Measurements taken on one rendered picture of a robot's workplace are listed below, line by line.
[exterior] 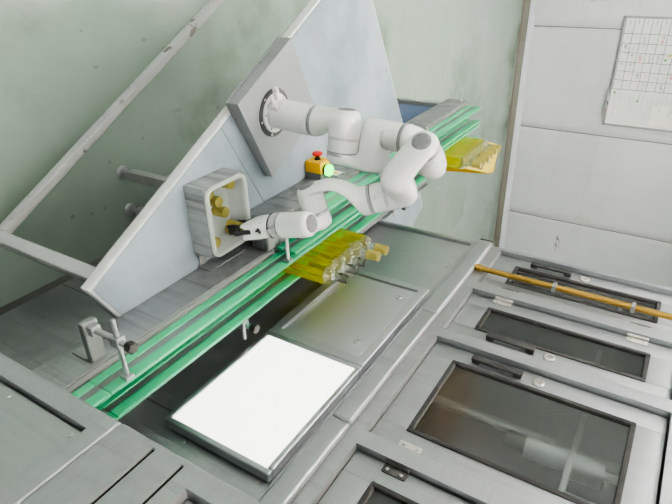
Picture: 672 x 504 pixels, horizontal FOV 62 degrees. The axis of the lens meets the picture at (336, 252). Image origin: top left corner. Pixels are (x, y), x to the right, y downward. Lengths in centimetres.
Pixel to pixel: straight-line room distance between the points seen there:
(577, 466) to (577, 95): 626
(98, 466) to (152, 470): 9
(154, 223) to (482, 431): 104
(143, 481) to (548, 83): 699
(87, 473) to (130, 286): 74
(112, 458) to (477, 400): 98
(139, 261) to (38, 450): 69
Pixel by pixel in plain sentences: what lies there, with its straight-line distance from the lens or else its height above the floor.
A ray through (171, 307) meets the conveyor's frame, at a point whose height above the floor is 85.
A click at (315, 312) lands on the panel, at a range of 183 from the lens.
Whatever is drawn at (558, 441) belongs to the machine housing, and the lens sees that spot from 156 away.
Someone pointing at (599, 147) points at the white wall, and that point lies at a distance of 757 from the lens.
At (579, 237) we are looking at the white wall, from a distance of 801.
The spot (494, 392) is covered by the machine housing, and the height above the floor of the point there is 166.
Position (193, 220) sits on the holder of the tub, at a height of 77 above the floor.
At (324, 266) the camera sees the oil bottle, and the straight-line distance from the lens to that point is 178.
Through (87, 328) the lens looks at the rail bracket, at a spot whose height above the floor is 87.
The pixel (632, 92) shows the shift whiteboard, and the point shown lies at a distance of 736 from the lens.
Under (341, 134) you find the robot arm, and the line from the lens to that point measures 168.
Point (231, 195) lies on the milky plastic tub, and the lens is 177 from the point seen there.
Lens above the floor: 193
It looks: 29 degrees down
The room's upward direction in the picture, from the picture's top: 106 degrees clockwise
